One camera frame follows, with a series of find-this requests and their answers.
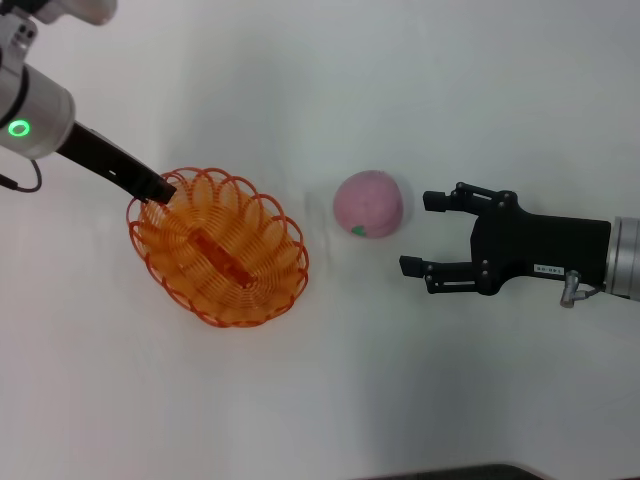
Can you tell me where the pink toy peach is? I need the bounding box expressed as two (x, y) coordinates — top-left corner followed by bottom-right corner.
(333, 169), (405, 240)

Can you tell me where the silver right gripper cable connector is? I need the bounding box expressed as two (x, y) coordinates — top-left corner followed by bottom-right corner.
(558, 269), (584, 307)

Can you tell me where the orange woven plastic basket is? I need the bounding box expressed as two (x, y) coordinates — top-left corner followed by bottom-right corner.
(125, 166), (310, 330)

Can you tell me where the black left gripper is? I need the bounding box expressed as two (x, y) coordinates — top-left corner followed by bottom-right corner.
(59, 122), (177, 205)

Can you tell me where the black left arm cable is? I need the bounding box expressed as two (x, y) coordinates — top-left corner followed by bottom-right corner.
(0, 159), (44, 193)

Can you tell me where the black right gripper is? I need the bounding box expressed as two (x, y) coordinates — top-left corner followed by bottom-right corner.
(398, 182), (612, 296)

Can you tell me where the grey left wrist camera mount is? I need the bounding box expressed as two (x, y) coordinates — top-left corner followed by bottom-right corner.
(0, 14), (39, 52)

